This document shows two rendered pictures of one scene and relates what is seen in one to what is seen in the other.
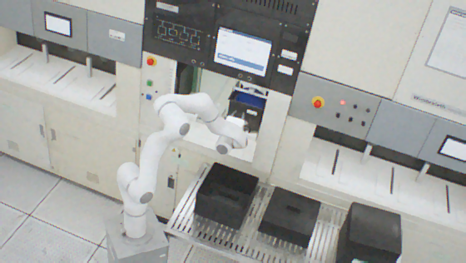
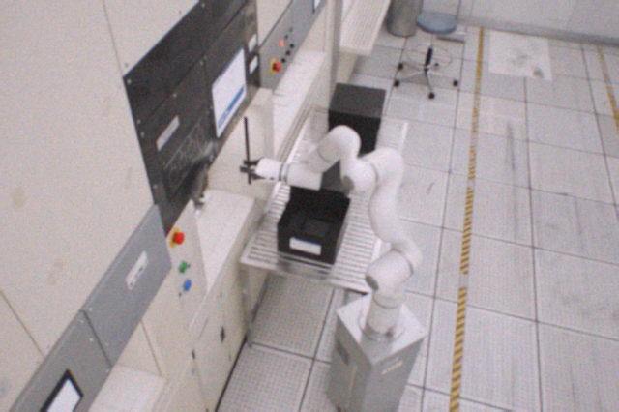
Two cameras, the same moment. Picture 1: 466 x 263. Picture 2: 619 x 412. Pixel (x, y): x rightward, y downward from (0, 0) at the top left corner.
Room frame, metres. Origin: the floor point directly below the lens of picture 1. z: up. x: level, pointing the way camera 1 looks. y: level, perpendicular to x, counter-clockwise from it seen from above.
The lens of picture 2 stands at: (1.78, 1.57, 2.58)
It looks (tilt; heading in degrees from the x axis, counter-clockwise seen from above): 45 degrees down; 271
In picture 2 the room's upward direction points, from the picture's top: 3 degrees clockwise
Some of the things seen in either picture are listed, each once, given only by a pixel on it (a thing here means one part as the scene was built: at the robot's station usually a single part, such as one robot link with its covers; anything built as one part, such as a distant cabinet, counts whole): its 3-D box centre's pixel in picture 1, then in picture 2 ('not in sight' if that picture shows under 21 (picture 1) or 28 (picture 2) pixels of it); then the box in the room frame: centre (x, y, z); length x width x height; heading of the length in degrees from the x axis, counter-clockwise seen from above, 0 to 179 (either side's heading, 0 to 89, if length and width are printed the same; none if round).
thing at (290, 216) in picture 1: (291, 214); (324, 173); (1.77, -0.42, 0.83); 0.29 x 0.29 x 0.13; 77
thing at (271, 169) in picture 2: (233, 126); (271, 170); (1.99, 0.00, 1.19); 0.11 x 0.10 x 0.07; 171
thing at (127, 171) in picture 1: (132, 187); (386, 280); (1.52, 0.42, 1.07); 0.19 x 0.12 x 0.24; 43
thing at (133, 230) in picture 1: (135, 220); (384, 309); (1.50, 0.40, 0.85); 0.19 x 0.19 x 0.18
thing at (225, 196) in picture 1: (226, 195); (313, 224); (1.80, -0.04, 0.85); 0.28 x 0.28 x 0.17; 77
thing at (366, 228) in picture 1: (368, 241); (355, 118); (1.62, -0.84, 0.89); 0.29 x 0.29 x 0.25; 82
